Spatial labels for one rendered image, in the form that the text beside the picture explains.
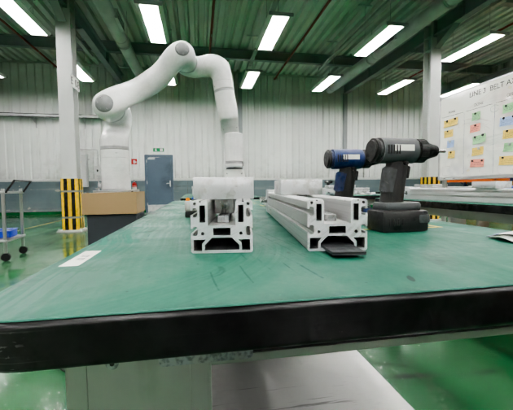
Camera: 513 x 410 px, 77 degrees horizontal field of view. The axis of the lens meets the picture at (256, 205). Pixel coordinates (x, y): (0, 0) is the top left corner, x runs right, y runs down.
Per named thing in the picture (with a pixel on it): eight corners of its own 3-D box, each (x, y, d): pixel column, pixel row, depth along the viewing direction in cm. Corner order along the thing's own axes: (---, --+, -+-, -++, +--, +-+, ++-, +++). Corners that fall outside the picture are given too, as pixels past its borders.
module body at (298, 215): (268, 212, 133) (267, 192, 133) (291, 212, 134) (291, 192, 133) (307, 250, 54) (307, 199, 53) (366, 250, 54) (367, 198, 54)
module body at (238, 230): (221, 213, 132) (221, 192, 132) (246, 213, 133) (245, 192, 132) (190, 253, 53) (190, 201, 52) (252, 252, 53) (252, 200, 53)
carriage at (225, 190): (203, 208, 75) (203, 179, 75) (251, 207, 76) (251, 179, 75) (193, 214, 59) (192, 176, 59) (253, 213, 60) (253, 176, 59)
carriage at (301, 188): (274, 202, 101) (274, 181, 101) (309, 202, 102) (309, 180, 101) (280, 205, 85) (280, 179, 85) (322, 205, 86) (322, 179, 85)
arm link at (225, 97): (215, 98, 159) (225, 160, 161) (213, 89, 143) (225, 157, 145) (233, 96, 160) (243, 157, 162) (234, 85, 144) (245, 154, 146)
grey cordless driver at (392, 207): (361, 228, 80) (361, 139, 79) (432, 226, 84) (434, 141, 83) (379, 233, 73) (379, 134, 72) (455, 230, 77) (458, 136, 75)
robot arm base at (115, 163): (85, 193, 135) (82, 148, 134) (103, 192, 154) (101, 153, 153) (132, 191, 136) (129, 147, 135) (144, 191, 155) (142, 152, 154)
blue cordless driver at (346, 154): (322, 220, 103) (322, 150, 102) (382, 219, 105) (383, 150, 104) (330, 222, 96) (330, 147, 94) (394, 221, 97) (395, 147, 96)
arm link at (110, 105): (113, 130, 148) (100, 124, 132) (96, 108, 147) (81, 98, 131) (202, 67, 151) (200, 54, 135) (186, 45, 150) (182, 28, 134)
